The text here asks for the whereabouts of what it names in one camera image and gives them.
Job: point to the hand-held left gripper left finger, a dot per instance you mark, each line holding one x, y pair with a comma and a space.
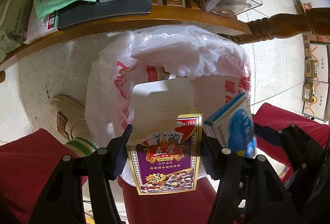
121, 155

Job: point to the wooden table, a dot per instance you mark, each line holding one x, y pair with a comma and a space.
180, 17

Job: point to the grey-green wipes packet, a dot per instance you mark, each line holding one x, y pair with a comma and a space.
15, 12

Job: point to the large printed cardboard box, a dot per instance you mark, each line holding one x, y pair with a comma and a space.
309, 44

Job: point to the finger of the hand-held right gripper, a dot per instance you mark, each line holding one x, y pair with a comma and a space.
288, 136

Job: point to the white plastic trash bag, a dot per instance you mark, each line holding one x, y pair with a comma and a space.
108, 89

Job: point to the person's left leg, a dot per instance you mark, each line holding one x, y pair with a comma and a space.
23, 175

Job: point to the white sock with green stripes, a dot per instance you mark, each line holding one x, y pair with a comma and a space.
82, 146

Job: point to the red and white box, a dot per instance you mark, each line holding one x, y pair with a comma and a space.
38, 27

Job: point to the small brown cardboard box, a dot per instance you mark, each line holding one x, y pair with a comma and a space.
312, 68
308, 92

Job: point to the purple playing card box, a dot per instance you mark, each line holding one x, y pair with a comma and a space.
165, 162

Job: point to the beige slipper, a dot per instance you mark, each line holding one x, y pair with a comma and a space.
69, 115

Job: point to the person's right leg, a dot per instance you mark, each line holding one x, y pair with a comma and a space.
273, 115

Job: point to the white flat box orange lines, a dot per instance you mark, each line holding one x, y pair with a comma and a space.
315, 110
323, 64

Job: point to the dark notebook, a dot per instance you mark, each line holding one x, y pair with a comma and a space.
103, 11

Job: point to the blue and white box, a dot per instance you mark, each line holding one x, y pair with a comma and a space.
236, 126

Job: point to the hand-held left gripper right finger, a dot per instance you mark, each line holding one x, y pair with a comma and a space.
206, 158

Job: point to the person's leg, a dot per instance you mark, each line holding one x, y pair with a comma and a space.
23, 175
273, 115

